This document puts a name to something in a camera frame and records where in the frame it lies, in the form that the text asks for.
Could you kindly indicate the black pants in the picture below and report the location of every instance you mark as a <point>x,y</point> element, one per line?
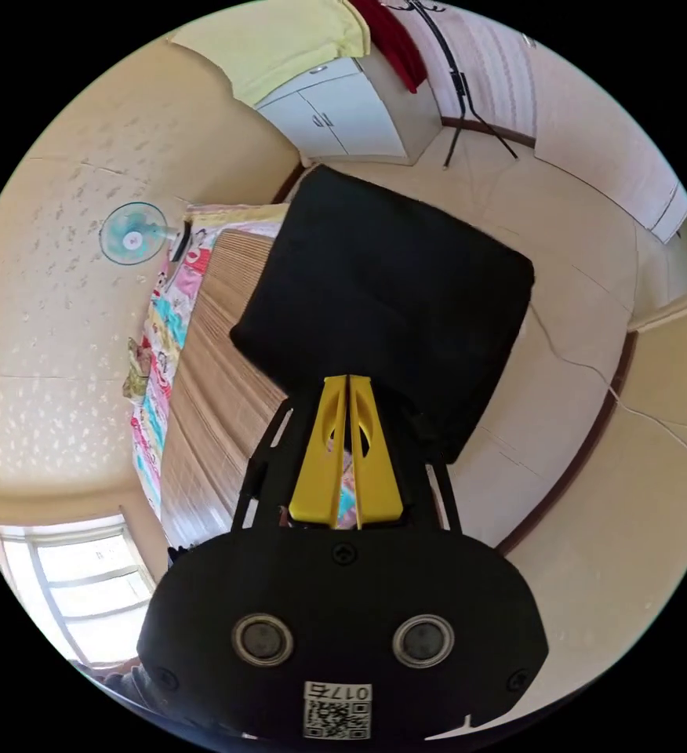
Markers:
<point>382,306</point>

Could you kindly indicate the teal electric fan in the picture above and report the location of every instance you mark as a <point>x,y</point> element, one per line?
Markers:
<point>133,232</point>

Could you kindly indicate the yellow cloth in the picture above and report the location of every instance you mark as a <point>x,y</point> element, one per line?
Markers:
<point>273,44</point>

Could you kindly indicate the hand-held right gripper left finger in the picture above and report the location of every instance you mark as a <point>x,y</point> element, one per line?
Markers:
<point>313,470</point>

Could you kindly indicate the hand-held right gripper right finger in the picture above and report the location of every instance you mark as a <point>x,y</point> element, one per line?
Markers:
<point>379,476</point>

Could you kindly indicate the bed with woven mat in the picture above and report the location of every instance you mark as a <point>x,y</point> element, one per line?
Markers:
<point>214,376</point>

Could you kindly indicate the white cupboard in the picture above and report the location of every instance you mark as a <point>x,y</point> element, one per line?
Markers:
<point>343,117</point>

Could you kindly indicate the black coat stand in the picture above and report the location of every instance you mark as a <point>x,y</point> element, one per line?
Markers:
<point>458,82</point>

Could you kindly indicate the white door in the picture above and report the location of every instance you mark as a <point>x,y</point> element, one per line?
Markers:
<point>602,117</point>

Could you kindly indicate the window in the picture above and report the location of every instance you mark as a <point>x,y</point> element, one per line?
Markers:
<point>79,594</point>

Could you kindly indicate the red garment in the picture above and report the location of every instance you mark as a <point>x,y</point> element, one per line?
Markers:
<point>393,41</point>

